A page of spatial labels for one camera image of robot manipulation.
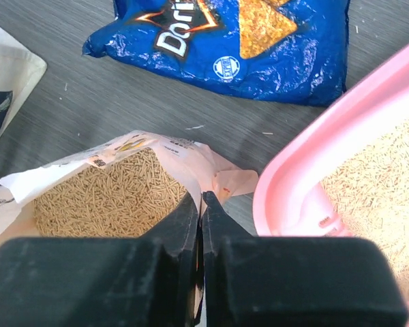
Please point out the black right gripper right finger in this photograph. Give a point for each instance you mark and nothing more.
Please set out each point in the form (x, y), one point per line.
(294, 281)

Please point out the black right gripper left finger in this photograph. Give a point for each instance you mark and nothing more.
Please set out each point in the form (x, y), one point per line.
(151, 280)

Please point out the pink cat litter bag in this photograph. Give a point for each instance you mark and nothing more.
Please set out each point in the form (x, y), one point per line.
(120, 189)

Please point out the pink cat litter box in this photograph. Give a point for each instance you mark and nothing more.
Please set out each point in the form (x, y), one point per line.
(347, 174)

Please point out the blue Doritos chip bag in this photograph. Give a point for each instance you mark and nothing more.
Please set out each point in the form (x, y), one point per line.
(277, 51)

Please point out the cream canvas tote bag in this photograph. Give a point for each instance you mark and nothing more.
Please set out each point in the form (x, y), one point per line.
(20, 72)

